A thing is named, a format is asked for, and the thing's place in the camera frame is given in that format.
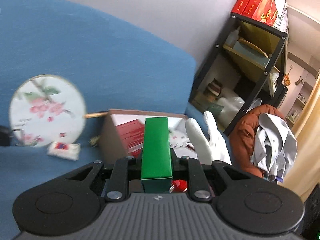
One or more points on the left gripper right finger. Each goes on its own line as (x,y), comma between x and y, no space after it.
(190,170)

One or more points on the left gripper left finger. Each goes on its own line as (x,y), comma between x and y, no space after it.
(124,179)

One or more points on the green candy box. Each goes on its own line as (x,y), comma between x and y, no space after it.
(156,168)

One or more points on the white gloved hand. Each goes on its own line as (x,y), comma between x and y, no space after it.
(208,150)

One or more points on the cardboard storage box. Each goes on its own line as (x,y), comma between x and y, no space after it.
(110,143)

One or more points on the red box in storage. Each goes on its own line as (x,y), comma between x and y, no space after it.
(132,136)

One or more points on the white tissue packet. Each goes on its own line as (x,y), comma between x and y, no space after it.
(64,150)

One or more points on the orange down jacket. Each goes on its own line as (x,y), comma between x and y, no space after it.
(242,138)

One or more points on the grey white shirt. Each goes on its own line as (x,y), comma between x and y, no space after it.
(275,147)

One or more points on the round floral fan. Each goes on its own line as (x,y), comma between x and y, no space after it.
(48,108)

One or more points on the black metal shelf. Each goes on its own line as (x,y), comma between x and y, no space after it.
(246,63)

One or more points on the red gift boxes on shelf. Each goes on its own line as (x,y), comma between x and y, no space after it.
(269,12)

